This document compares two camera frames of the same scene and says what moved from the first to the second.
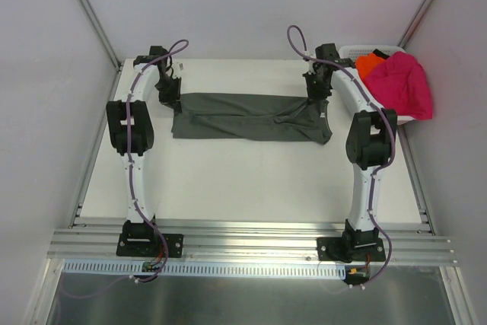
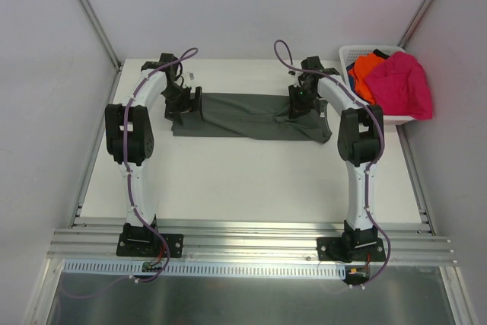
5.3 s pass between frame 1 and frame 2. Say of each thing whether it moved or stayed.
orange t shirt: stayed
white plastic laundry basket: stayed
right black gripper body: moved
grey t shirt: stayed
